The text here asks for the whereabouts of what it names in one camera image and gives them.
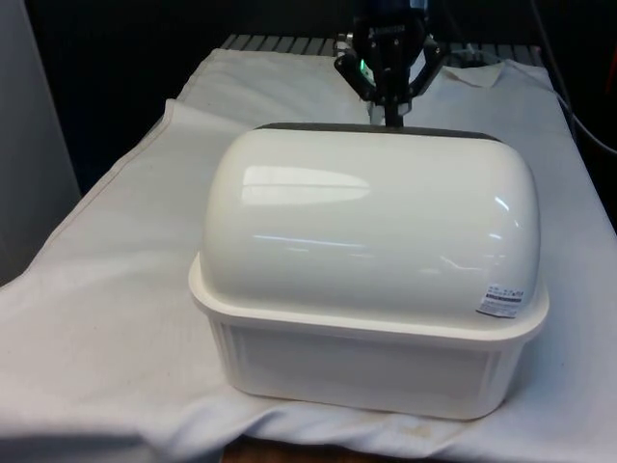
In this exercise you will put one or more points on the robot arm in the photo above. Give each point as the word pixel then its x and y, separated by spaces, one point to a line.
pixel 360 63

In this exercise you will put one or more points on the cream box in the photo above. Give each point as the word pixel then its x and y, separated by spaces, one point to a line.
pixel 347 357

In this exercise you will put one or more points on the rounded box lid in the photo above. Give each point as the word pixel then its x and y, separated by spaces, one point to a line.
pixel 366 226

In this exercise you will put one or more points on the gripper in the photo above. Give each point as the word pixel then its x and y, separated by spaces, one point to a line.
pixel 390 30

